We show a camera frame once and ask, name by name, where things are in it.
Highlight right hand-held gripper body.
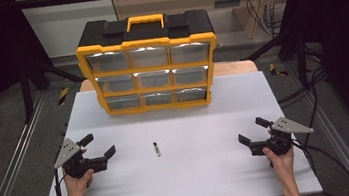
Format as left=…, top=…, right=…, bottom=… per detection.
left=246, top=112, right=317, bottom=160

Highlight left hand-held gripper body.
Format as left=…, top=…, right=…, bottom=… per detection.
left=50, top=133, right=110, bottom=182

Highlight small black silver pin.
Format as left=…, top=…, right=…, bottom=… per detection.
left=152, top=141, right=162, bottom=158

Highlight clear plastic drawer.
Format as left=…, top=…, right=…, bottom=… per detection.
left=105, top=93, right=142, bottom=112

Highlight yellow black drawer organizer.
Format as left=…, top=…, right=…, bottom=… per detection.
left=72, top=6, right=225, bottom=121

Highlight person's right hand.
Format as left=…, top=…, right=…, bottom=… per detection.
left=261, top=144, right=299, bottom=180

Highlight person's left hand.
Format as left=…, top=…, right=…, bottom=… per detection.
left=62, top=167, right=98, bottom=196

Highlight yellow black hazard tape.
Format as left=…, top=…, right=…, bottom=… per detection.
left=268, top=61, right=291, bottom=79
left=56, top=87, right=72, bottom=106

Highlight black metal stand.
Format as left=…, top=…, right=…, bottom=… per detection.
left=16, top=53, right=91, bottom=124
left=240, top=27, right=312, bottom=94

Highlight set of clear organizer bins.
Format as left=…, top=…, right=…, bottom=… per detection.
left=85, top=39, right=218, bottom=115

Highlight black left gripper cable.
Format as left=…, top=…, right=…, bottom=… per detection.
left=51, top=166, right=72, bottom=196

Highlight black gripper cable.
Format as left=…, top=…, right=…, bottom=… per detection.
left=51, top=166, right=72, bottom=196
left=291, top=133, right=349, bottom=196

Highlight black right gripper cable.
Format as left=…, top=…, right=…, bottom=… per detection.
left=291, top=133, right=349, bottom=196

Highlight black floor cables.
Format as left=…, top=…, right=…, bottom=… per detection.
left=271, top=43, right=336, bottom=151

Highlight bundle of hanging black cables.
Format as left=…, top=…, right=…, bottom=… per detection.
left=243, top=0, right=292, bottom=41

